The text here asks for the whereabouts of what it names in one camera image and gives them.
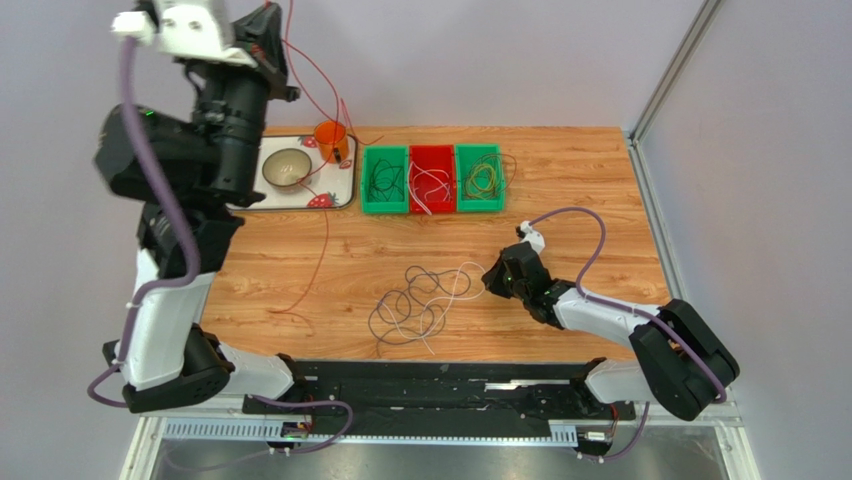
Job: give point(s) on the aluminium frame rail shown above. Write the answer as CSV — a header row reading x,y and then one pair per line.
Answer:
x,y
238,437

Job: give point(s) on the orange mug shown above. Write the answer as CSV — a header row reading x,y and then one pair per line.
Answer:
x,y
332,141

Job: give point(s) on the left green bin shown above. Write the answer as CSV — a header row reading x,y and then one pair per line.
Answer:
x,y
384,180

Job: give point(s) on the green bin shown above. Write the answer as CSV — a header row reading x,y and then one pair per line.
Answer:
x,y
480,178
384,180

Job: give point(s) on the red bin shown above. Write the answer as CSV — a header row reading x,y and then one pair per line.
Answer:
x,y
432,181

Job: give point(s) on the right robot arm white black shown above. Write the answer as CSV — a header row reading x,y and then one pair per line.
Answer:
x,y
679,363

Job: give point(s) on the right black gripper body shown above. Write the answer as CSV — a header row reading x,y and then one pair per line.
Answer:
x,y
513,272

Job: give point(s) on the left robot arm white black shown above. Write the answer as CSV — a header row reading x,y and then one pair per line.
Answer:
x,y
189,175

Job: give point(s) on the beige ceramic bowl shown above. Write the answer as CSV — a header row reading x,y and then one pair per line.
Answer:
x,y
286,168

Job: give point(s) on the strawberry pattern tray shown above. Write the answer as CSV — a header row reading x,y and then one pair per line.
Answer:
x,y
328,185

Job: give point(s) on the right green bin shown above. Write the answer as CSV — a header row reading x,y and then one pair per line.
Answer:
x,y
480,178

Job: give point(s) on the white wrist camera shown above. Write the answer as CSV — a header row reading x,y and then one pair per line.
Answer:
x,y
527,233
187,30

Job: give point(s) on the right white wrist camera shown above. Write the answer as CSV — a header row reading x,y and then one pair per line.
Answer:
x,y
527,233

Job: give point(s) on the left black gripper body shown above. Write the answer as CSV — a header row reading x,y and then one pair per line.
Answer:
x,y
273,70

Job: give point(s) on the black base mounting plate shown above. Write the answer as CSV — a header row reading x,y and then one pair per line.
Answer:
x,y
450,399

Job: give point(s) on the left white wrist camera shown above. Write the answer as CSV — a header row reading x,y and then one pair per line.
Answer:
x,y
187,30

